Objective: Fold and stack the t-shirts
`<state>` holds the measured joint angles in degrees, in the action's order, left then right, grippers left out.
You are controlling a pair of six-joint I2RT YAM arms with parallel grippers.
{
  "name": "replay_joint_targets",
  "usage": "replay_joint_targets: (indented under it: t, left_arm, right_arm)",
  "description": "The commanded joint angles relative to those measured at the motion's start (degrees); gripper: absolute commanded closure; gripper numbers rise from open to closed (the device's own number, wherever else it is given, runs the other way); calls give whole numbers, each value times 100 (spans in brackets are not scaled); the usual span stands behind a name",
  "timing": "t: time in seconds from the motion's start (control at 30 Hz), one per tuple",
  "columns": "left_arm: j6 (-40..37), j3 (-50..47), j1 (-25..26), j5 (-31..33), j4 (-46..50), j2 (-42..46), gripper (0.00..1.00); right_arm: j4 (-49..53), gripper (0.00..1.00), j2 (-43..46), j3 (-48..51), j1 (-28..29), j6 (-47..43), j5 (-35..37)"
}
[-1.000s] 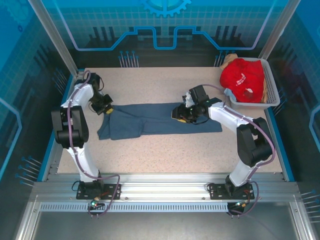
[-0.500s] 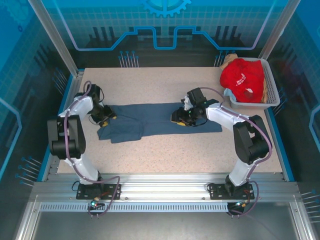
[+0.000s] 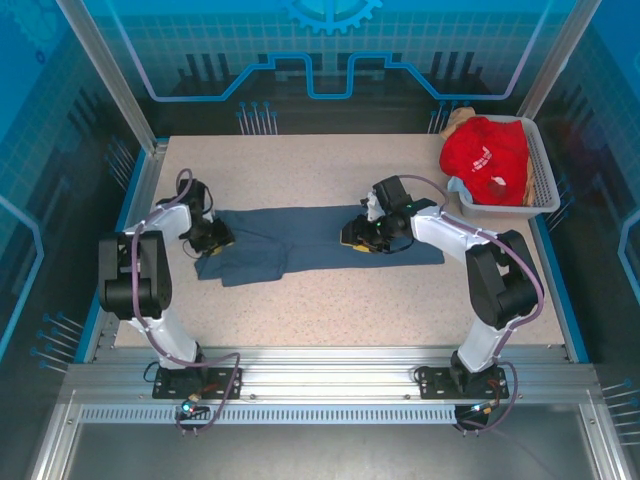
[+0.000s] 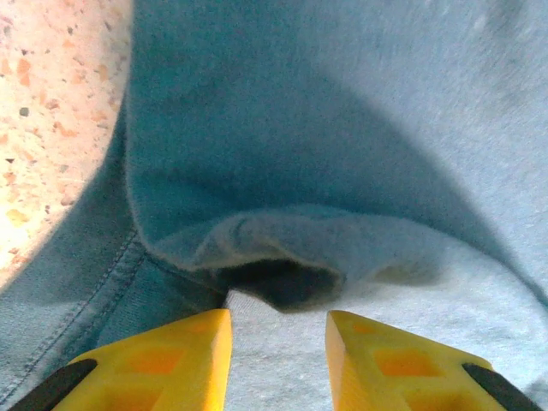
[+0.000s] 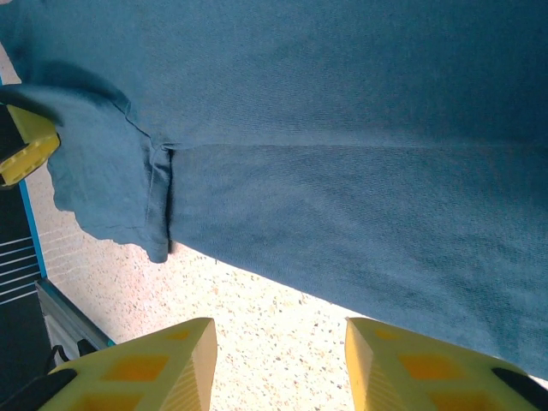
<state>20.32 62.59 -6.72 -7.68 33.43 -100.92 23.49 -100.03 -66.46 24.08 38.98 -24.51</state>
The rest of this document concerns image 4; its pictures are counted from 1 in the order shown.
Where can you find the blue t-shirt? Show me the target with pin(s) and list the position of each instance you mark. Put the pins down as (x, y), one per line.
(299, 128)

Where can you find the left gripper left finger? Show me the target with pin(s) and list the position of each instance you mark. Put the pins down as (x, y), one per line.
(171, 364)

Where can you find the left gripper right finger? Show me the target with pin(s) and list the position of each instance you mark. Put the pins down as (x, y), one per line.
(385, 364)

